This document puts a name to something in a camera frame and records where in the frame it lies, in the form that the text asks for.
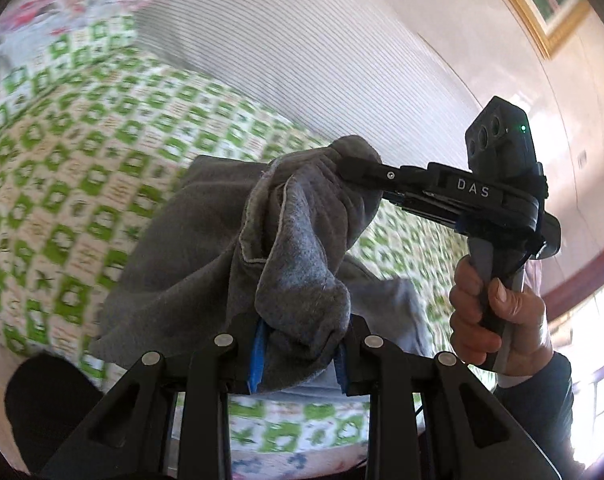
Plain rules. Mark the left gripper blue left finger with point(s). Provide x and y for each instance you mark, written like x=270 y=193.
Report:
x=257 y=358

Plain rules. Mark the person's right hand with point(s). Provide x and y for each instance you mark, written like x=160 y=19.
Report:
x=489 y=318

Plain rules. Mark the white striped headboard cushion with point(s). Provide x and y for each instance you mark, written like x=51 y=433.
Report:
x=336 y=67

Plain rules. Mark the person's right forearm dark sleeve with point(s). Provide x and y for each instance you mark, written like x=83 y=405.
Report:
x=542 y=405

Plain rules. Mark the green white patterned bedsheet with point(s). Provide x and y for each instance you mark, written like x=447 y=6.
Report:
x=94 y=136

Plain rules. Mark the grey sweat pants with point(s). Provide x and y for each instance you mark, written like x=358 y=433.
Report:
x=272 y=239

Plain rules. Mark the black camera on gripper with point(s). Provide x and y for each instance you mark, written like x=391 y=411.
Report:
x=499 y=143

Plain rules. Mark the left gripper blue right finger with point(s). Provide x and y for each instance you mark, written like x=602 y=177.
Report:
x=339 y=363

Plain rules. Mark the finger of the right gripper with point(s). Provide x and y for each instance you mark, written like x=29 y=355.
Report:
x=429 y=206
x=371 y=175

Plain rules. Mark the person's black trouser leg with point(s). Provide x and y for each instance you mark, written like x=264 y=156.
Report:
x=46 y=398

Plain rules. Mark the floral pink pillow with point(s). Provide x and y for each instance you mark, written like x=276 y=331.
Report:
x=27 y=25

